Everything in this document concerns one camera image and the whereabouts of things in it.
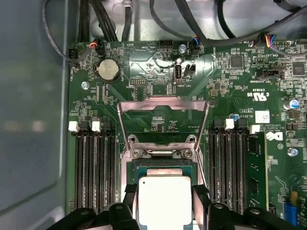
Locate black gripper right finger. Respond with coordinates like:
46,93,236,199
191,184,298,230

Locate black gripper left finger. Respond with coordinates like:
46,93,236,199
45,183,141,230

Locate silver CPU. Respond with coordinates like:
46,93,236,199
134,167,194,230

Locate metal locking lever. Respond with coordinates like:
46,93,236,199
195,148,211,194

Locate metal socket cover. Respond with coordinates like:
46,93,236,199
117,95,209,153

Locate white-clipped RAM slot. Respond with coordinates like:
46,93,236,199
92,120,106,214
220,118,235,209

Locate green motherboard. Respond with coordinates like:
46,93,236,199
67,38,307,230

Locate internal USB port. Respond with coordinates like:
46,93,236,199
173,63,183,85

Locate silver coin battery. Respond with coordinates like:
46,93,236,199
97,58,120,82

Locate black PC case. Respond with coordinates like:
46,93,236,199
0,0,307,230

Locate black wire bundle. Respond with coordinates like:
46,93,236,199
78,0,119,44

